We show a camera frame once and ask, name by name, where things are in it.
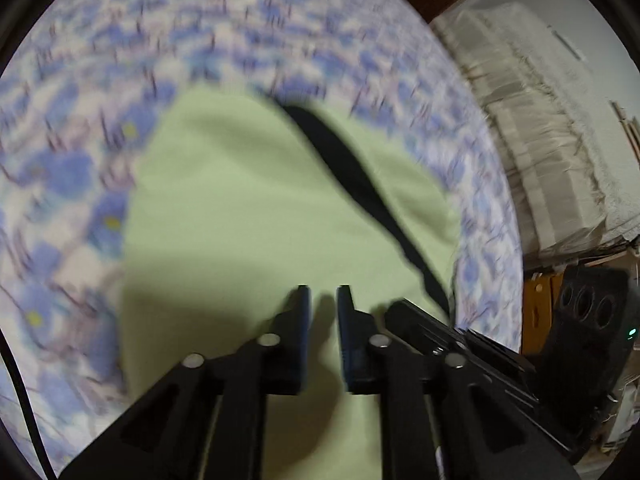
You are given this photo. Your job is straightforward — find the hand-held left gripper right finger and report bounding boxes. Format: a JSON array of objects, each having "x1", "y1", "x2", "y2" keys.
[{"x1": 336, "y1": 284, "x2": 581, "y2": 480}]

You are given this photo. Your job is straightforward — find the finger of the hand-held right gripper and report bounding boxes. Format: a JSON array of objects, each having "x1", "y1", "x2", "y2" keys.
[{"x1": 384, "y1": 298, "x2": 473, "y2": 359}]

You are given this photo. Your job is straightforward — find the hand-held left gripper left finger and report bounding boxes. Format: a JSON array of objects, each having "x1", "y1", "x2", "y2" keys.
[{"x1": 60, "y1": 284, "x2": 313, "y2": 480}]

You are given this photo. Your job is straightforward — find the light green black jacket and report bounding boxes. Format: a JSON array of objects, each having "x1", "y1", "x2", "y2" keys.
[{"x1": 117, "y1": 82, "x2": 463, "y2": 480}]

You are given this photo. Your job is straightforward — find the orange box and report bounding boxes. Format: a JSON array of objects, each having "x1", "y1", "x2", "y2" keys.
[{"x1": 524, "y1": 271, "x2": 565, "y2": 357}]

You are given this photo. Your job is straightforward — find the wooden bookshelf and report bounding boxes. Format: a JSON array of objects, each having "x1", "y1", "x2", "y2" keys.
[{"x1": 522, "y1": 245, "x2": 640, "y2": 361}]

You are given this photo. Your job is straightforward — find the beige covered stack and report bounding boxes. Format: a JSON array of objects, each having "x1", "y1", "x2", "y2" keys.
[{"x1": 432, "y1": 12, "x2": 610, "y2": 262}]

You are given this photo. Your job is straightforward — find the white lace cover cloth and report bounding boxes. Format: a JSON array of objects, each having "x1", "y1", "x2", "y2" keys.
[{"x1": 467, "y1": 2, "x2": 640, "y2": 243}]

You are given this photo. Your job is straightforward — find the small book pile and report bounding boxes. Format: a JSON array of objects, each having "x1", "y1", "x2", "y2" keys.
[{"x1": 611, "y1": 101, "x2": 640, "y2": 163}]

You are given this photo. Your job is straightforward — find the blue cat print fleece blanket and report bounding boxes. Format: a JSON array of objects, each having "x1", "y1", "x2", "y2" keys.
[{"x1": 0, "y1": 0, "x2": 526, "y2": 476}]

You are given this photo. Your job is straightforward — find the black cable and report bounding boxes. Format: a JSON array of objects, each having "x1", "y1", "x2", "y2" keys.
[{"x1": 0, "y1": 332, "x2": 57, "y2": 480}]

